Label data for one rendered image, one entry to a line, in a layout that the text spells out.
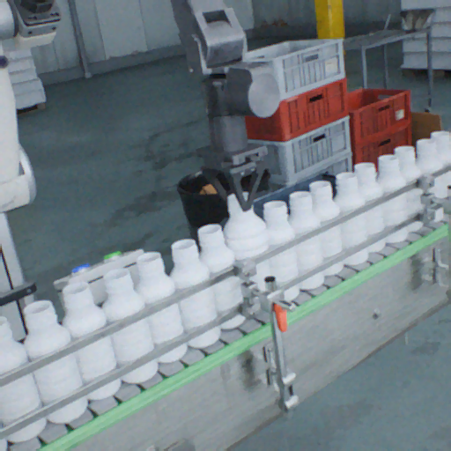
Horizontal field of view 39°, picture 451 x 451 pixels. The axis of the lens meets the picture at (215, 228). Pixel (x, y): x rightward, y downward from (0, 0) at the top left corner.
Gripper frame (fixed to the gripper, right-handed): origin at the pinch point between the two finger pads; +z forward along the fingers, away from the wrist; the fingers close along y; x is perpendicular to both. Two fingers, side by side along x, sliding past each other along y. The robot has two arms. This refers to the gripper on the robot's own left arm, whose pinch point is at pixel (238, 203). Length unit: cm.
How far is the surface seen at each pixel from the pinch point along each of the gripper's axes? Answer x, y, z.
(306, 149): -182, 175, 56
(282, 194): -55, 53, 24
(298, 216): -10.7, -1.6, 5.3
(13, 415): 41.9, -2.4, 14.6
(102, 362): 28.9, -2.8, 13.2
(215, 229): 4.6, 0.7, 2.8
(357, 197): -23.8, -2.9, 6.0
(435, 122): -295, 172, 68
